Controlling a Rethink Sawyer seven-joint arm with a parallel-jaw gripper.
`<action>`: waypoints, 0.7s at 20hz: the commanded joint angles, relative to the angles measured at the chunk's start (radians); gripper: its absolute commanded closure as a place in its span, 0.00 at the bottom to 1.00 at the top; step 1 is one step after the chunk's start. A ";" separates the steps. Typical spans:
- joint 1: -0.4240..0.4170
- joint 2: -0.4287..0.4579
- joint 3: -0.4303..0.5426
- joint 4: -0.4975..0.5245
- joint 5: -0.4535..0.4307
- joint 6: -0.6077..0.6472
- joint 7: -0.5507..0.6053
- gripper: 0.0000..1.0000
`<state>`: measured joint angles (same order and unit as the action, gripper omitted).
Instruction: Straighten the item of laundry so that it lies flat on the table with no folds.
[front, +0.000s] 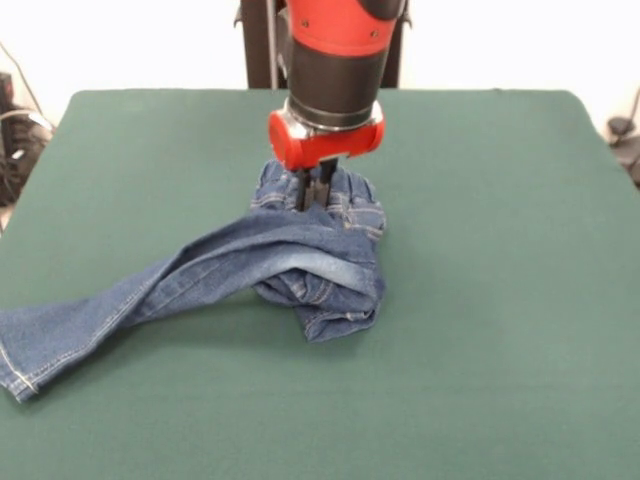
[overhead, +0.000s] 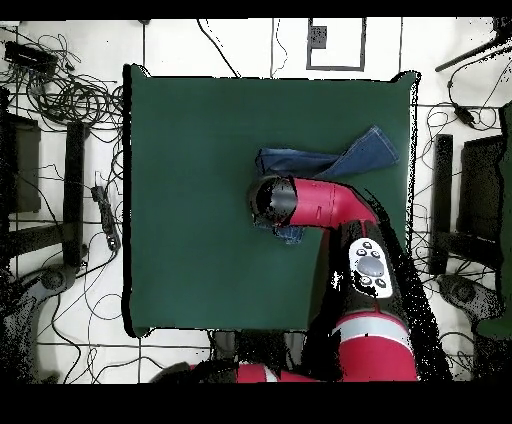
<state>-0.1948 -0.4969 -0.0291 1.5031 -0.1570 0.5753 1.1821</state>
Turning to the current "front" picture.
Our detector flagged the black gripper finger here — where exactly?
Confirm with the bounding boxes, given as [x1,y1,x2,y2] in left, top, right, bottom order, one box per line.
[294,167,316,211]
[313,157,341,206]

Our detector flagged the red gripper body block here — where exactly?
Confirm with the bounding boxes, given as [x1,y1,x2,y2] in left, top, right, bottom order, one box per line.
[268,104,387,174]

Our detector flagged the blue denim jeans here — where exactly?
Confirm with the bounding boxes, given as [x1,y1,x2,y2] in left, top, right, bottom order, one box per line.
[0,159,390,404]

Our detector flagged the dark green table cloth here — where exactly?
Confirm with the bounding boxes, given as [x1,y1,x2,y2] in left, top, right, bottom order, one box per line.
[0,88,640,480]

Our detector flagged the grey wheeled chair base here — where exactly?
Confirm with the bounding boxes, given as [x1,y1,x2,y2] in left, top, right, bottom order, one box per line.
[606,115,640,189]

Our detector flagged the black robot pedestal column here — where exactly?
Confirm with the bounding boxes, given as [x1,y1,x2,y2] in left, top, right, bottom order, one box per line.
[234,0,414,90]

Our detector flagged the black equipment with cables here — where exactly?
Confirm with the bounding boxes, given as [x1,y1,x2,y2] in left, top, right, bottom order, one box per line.
[0,72,55,207]

